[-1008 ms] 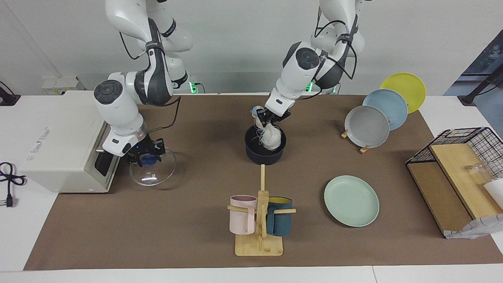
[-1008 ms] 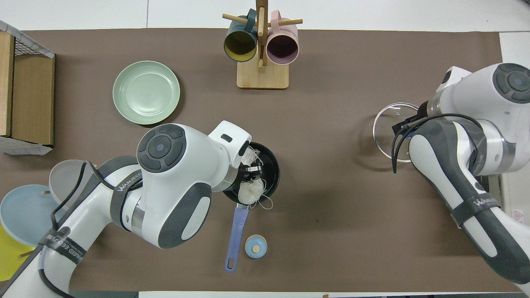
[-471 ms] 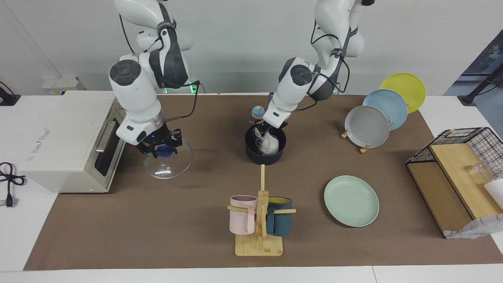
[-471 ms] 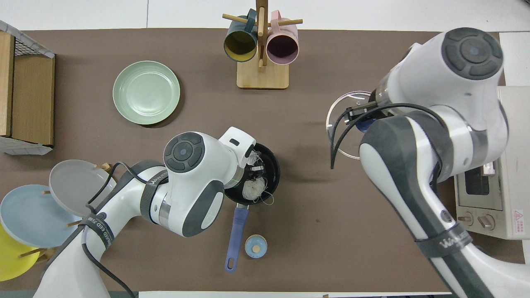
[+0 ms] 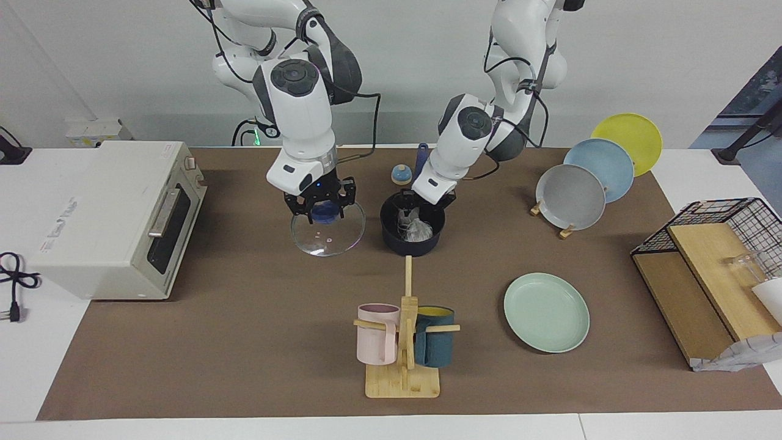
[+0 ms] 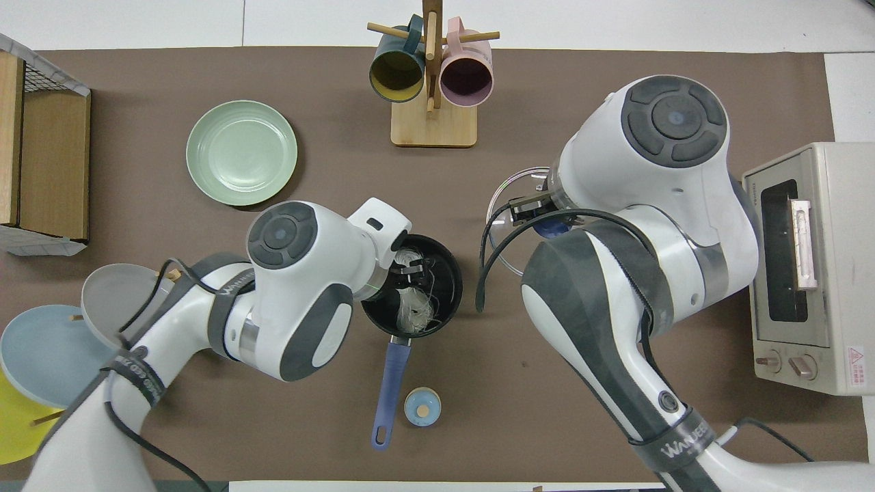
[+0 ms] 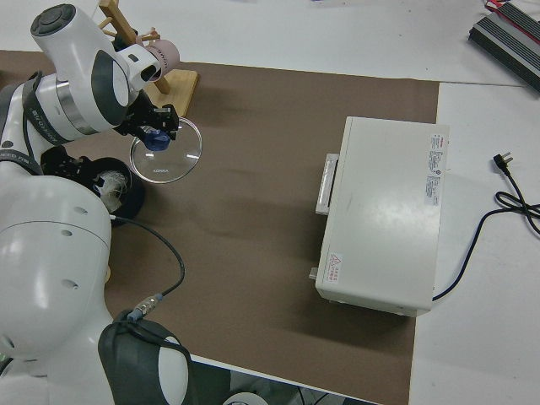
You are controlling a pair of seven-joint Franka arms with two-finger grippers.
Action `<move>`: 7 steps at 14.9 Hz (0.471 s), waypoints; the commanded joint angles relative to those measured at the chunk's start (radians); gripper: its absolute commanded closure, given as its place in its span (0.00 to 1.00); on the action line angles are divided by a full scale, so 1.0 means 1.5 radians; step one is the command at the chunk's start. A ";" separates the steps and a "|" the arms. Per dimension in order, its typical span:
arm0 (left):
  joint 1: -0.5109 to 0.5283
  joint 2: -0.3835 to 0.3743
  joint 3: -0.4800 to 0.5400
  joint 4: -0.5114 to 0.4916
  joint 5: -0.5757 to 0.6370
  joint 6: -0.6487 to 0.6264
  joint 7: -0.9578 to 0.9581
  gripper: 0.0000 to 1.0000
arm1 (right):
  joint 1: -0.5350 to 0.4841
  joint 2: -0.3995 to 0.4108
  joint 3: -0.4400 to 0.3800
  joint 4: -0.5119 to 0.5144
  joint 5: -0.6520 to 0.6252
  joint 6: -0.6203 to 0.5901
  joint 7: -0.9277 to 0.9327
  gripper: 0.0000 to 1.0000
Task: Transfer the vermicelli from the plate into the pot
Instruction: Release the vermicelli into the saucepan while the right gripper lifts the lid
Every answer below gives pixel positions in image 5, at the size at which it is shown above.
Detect clear plastic bag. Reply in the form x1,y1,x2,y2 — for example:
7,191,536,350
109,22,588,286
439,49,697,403
397,208,434,242

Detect glass lid blue knob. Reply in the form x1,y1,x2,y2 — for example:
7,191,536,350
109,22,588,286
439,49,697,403
291,199,366,257

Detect grey plate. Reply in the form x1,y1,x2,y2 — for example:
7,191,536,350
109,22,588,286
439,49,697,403
536,164,607,231

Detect wooden plate rack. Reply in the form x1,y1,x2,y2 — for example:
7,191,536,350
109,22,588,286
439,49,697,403
530,199,578,239

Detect pale green plate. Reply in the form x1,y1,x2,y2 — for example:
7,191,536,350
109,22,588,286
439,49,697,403
504,273,591,353

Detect light blue plate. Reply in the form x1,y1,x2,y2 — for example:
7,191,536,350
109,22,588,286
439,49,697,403
563,139,635,204

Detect yellow plate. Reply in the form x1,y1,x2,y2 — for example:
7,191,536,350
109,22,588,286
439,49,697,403
591,113,663,178

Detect dark teal mug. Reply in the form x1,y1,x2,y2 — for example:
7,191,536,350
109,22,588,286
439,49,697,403
414,306,455,368

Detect pink mug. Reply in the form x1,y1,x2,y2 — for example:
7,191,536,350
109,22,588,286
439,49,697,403
357,304,401,366

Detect brown table mat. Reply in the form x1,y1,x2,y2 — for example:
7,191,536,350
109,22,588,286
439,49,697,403
37,147,782,421

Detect wooden mug tree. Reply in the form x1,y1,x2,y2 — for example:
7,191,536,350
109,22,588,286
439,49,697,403
353,255,461,399

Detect beige toaster oven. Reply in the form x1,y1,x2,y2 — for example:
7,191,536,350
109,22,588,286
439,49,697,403
27,141,207,300

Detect wooden shelf boards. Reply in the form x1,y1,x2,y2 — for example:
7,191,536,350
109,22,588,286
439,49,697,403
632,223,782,367

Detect black clamp stand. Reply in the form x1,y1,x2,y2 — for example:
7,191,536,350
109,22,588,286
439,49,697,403
0,125,32,166
712,98,782,164

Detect clear glass cup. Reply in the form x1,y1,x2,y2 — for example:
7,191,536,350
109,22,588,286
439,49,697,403
724,251,764,285

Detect white cup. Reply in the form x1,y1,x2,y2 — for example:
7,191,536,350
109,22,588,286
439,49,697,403
751,278,782,325

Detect black pot purple handle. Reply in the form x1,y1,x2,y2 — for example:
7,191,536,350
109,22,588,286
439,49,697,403
380,143,446,257

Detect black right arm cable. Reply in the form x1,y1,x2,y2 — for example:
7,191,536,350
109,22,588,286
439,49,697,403
195,0,381,164

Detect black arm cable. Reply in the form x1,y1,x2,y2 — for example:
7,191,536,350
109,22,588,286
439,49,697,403
195,0,381,164
484,37,550,184

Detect black right base cable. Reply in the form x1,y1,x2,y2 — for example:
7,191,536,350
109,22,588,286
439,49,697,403
231,118,260,147

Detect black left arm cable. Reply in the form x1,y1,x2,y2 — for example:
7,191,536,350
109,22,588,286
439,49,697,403
484,37,550,184

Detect white wall box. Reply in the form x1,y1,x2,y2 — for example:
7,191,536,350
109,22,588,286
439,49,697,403
65,119,132,147

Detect black wire basket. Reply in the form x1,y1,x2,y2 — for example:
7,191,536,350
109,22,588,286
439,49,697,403
631,197,782,282

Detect black power cord plug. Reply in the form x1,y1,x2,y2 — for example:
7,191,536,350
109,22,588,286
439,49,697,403
0,252,42,323

